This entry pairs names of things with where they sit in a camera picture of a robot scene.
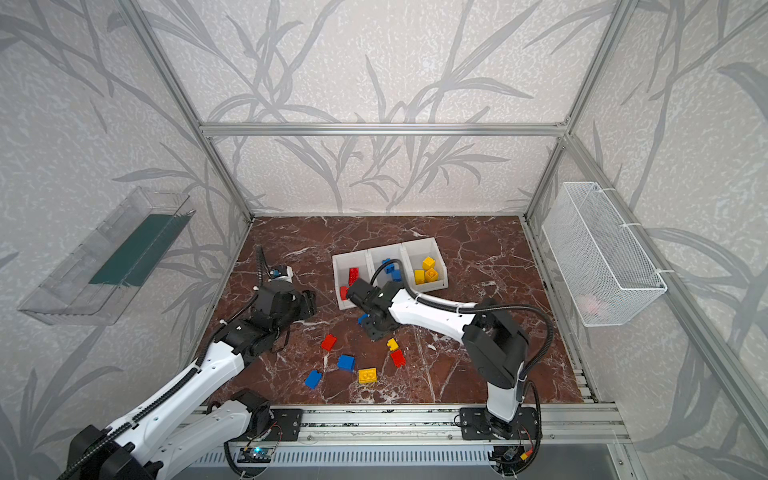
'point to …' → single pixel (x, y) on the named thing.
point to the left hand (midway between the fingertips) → (312, 286)
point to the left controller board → (255, 455)
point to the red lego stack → (343, 292)
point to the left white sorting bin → (364, 260)
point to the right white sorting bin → (412, 256)
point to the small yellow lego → (392, 344)
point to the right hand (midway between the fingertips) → (380, 317)
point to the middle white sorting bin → (381, 254)
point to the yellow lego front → (368, 375)
